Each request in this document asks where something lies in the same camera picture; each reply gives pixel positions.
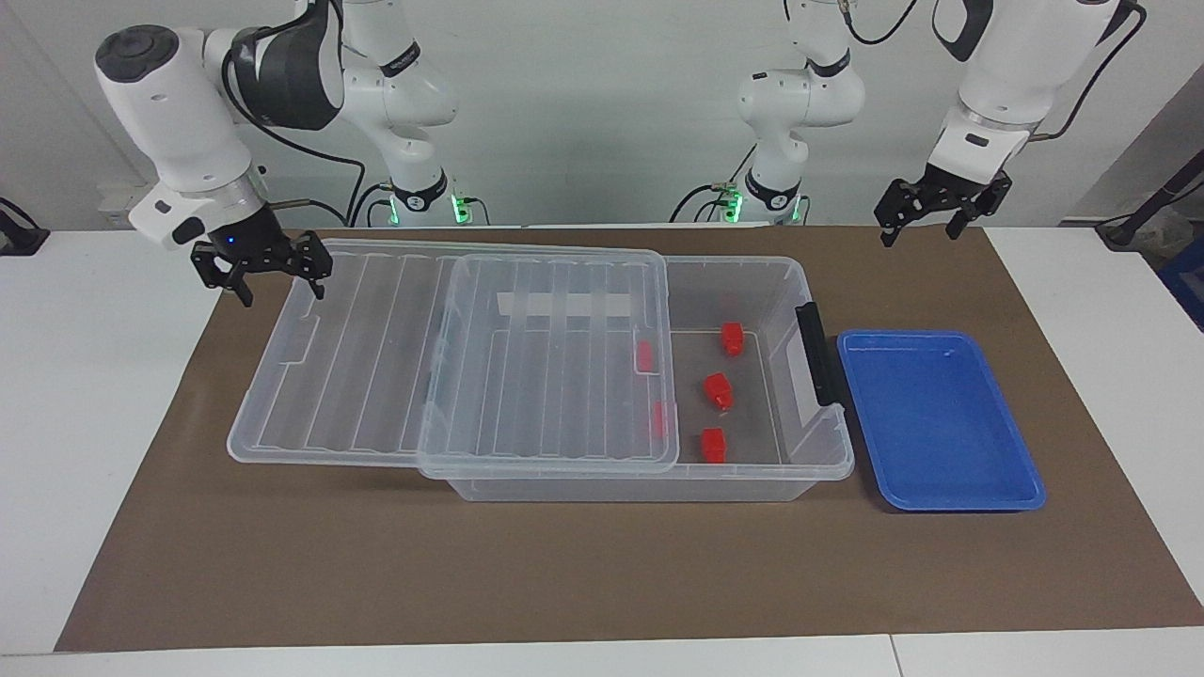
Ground black stand leg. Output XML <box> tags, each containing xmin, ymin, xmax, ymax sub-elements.
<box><xmin>1096</xmin><ymin>150</ymin><xmax>1204</xmax><ymax>250</ymax></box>

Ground black base cable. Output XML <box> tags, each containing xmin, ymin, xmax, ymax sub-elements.
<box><xmin>350</xmin><ymin>181</ymin><xmax>401</xmax><ymax>228</ymax></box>
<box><xmin>670</xmin><ymin>141</ymin><xmax>761</xmax><ymax>225</ymax></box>

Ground blue plastic tray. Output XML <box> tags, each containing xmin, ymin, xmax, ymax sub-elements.
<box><xmin>836</xmin><ymin>329</ymin><xmax>1048</xmax><ymax>512</ymax></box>

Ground brown table mat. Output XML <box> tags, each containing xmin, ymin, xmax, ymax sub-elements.
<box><xmin>55</xmin><ymin>226</ymin><xmax>1204</xmax><ymax>653</ymax></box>

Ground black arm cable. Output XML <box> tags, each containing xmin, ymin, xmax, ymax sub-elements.
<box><xmin>221</xmin><ymin>56</ymin><xmax>368</xmax><ymax>229</ymax></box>
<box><xmin>1030</xmin><ymin>0</ymin><xmax>1149</xmax><ymax>142</ymax></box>

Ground black box latch handle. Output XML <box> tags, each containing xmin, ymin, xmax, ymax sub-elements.
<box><xmin>795</xmin><ymin>303</ymin><xmax>846</xmax><ymax>407</ymax></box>

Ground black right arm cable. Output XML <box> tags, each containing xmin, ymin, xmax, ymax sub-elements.
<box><xmin>221</xmin><ymin>56</ymin><xmax>368</xmax><ymax>229</ymax></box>

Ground black clamp mount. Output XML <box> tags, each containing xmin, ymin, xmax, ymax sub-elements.
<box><xmin>0</xmin><ymin>197</ymin><xmax>50</xmax><ymax>257</ymax></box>

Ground black looped cable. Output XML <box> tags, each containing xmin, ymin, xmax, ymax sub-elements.
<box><xmin>842</xmin><ymin>0</ymin><xmax>918</xmax><ymax>46</ymax></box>

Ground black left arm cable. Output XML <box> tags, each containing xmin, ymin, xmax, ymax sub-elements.
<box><xmin>1030</xmin><ymin>0</ymin><xmax>1149</xmax><ymax>142</ymax></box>

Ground clear plastic storage box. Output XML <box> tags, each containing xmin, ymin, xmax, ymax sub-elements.
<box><xmin>419</xmin><ymin>254</ymin><xmax>855</xmax><ymax>502</ymax></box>

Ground clear ribbed plastic lid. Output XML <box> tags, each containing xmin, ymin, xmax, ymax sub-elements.
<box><xmin>227</xmin><ymin>238</ymin><xmax>680</xmax><ymax>476</ymax></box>

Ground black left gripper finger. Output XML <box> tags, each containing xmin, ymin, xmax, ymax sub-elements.
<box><xmin>874</xmin><ymin>181</ymin><xmax>925</xmax><ymax>248</ymax></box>
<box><xmin>945</xmin><ymin>199</ymin><xmax>990</xmax><ymax>239</ymax></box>

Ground blue crate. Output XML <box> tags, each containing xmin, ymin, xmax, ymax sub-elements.
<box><xmin>1159</xmin><ymin>235</ymin><xmax>1204</xmax><ymax>332</ymax></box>

